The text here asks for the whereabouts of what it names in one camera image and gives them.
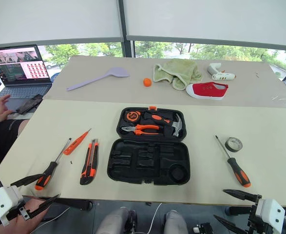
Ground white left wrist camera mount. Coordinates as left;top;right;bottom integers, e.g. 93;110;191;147
0;186;24;226

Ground white cable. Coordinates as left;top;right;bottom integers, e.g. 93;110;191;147
142;202;163;234
38;206;71;230

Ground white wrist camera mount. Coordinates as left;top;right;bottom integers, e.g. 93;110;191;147
0;186;24;226
255;198;286;233

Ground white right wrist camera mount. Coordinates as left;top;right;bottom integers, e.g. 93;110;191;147
255;198;286;233

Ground grey rounded shape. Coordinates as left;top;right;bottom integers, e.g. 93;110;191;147
95;206;136;234
163;209;189;234

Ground black smartphone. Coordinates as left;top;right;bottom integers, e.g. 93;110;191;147
16;94;43;115

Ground purple plastic spatula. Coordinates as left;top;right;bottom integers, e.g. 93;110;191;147
66;67;130;92

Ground orange black utility knife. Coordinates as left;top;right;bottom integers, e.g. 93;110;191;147
79;138;100;186

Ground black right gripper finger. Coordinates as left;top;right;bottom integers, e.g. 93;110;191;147
223;189;258;202
213;214;250;234

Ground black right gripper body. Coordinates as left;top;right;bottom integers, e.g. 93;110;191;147
247;194;265;234

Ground person's black shorts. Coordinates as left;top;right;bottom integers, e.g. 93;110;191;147
0;119;24;176

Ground orange voltage tester screwdriver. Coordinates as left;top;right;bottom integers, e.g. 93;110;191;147
63;128;92;156

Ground person's bare hand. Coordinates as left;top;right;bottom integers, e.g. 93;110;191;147
0;95;13;122

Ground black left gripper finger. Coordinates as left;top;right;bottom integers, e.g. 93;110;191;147
10;173;45;188
26;194;61;221

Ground white glue gun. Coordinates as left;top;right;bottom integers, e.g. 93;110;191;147
207;62;237;81

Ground flathead screwdriver black orange handle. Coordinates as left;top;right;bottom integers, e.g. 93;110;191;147
34;137;73;191

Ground red white canvas shoe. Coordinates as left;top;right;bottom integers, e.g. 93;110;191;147
185;82;229;101

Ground orange handled pliers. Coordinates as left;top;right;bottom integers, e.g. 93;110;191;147
120;124;164;136

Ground phillips screwdriver black orange handle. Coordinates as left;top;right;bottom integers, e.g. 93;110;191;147
214;134;252;188

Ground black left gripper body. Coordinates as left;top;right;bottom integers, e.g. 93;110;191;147
1;204;34;226

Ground claw hammer orange black handle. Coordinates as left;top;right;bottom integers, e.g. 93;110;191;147
152;114;184;137

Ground green towel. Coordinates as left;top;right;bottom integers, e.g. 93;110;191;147
153;58;203;91

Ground open grey laptop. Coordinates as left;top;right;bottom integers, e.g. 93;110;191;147
0;44;53;115

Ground grey window frame post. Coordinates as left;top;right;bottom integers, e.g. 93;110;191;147
117;0;136;59

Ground black tool case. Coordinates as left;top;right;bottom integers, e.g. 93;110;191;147
107;106;191;187

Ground black table bracket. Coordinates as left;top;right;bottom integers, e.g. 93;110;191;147
56;199;94;212

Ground orange black tape measure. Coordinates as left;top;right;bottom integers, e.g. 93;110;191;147
124;110;142;123

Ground white roller blind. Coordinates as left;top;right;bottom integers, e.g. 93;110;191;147
0;0;124;46
123;0;286;52

